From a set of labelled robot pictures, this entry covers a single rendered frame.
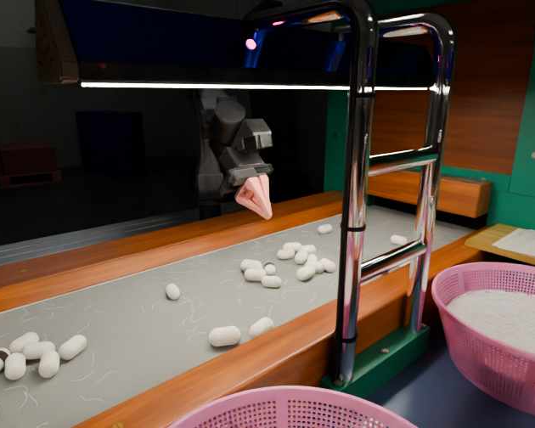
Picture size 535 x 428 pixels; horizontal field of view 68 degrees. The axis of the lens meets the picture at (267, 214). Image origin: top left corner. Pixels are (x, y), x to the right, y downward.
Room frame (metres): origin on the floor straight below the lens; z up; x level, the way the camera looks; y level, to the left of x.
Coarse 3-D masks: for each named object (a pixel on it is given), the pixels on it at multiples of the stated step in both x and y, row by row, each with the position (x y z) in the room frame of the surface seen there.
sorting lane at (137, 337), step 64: (192, 256) 0.68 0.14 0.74; (256, 256) 0.68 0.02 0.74; (320, 256) 0.68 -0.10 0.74; (0, 320) 0.47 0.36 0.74; (64, 320) 0.47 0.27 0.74; (128, 320) 0.47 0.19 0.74; (192, 320) 0.47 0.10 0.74; (256, 320) 0.47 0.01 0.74; (0, 384) 0.35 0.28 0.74; (64, 384) 0.35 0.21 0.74; (128, 384) 0.35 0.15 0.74
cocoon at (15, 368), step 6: (12, 354) 0.37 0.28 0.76; (18, 354) 0.37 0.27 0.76; (6, 360) 0.36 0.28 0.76; (12, 360) 0.36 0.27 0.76; (18, 360) 0.36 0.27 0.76; (24, 360) 0.37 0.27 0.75; (6, 366) 0.35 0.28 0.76; (12, 366) 0.35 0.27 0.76; (18, 366) 0.35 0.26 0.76; (24, 366) 0.36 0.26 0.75; (6, 372) 0.35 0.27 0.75; (12, 372) 0.35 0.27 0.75; (18, 372) 0.35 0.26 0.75; (24, 372) 0.36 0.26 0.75; (12, 378) 0.35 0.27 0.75; (18, 378) 0.35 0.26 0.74
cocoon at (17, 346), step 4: (32, 332) 0.41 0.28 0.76; (24, 336) 0.40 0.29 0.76; (28, 336) 0.41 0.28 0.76; (32, 336) 0.41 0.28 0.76; (36, 336) 0.41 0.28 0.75; (16, 340) 0.40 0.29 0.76; (20, 340) 0.40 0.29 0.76; (24, 340) 0.40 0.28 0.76; (28, 340) 0.40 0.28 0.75; (32, 340) 0.40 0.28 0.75; (36, 340) 0.41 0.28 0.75; (12, 344) 0.39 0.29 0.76; (16, 344) 0.39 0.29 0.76; (20, 344) 0.39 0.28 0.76; (24, 344) 0.40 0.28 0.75; (12, 348) 0.39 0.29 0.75; (16, 348) 0.39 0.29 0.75; (20, 348) 0.39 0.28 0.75; (12, 352) 0.39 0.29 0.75; (20, 352) 0.39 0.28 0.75
